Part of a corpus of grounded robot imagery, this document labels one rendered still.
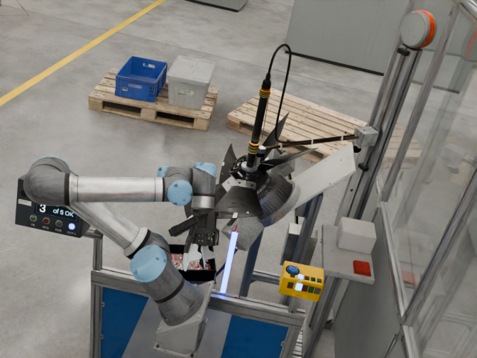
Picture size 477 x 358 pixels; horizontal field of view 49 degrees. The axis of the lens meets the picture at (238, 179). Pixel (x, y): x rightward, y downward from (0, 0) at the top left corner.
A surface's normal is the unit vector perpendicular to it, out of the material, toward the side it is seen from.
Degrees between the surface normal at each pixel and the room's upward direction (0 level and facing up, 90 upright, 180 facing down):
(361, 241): 90
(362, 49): 90
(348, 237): 90
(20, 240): 0
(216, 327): 0
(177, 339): 90
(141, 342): 0
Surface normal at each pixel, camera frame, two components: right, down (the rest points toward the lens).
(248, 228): 0.47, -0.03
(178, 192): 0.22, 0.28
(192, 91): -0.11, 0.60
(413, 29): -0.87, 0.13
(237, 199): -0.03, -0.84
